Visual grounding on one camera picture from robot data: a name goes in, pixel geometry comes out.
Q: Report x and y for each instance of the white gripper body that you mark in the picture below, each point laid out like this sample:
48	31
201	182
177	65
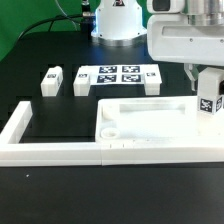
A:
171	39

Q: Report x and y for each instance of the white desk tabletop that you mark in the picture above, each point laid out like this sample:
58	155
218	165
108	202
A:
150	118

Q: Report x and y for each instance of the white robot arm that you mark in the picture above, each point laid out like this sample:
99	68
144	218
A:
119	22

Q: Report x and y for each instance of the white marker sheet with tags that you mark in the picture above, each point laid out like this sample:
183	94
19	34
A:
120	74

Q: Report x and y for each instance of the black cable connector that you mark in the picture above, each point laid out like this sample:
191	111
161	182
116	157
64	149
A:
88	17

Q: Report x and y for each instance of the white U-shaped obstacle frame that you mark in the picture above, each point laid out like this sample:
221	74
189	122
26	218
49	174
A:
157	151

